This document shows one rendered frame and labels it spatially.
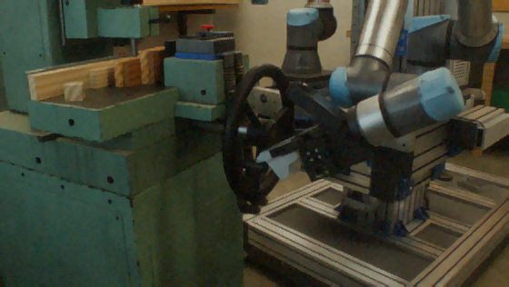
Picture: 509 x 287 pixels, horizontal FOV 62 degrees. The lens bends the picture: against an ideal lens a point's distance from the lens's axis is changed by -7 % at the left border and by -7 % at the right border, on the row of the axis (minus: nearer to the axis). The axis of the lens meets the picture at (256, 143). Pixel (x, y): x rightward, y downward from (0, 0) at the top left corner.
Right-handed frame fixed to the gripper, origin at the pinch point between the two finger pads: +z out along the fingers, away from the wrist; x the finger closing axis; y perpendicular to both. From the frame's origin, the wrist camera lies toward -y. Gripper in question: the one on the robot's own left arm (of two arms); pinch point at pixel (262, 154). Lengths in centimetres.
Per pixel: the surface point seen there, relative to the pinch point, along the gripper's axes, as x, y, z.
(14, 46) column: 0, -50, 54
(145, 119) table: -4.3, -15.5, 18.2
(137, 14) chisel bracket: 7.8, -38.7, 18.8
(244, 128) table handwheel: 10.0, -5.6, 7.7
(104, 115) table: -14.9, -18.2, 16.7
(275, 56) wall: 351, -58, 160
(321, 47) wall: 349, -44, 110
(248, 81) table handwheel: 4.1, -13.2, -1.6
